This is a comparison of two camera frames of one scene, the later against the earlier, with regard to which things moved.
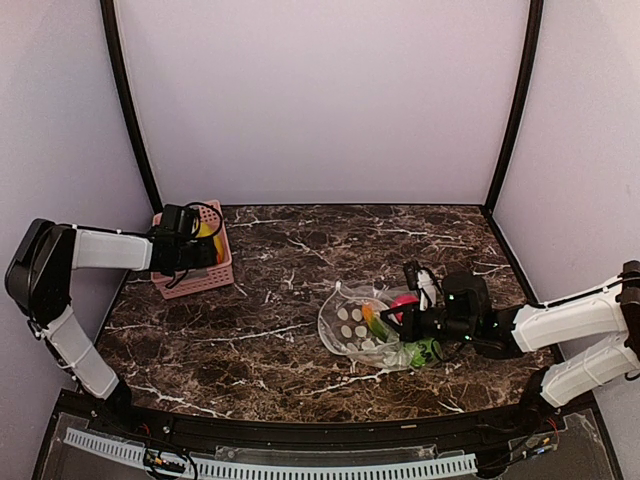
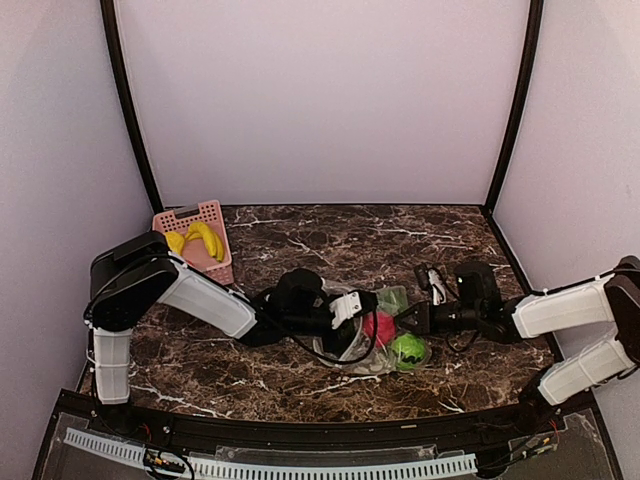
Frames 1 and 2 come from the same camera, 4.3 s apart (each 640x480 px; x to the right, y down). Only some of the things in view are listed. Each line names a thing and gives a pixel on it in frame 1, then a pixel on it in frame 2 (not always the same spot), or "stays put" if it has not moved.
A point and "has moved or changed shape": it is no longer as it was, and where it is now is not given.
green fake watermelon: (421, 350) to (409, 351)
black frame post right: (523, 96) stays put
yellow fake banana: (204, 230) stays put
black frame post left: (109, 22) stays put
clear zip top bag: (351, 326) has moved or changed shape
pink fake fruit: (403, 300) to (385, 327)
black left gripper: (208, 254) to (340, 344)
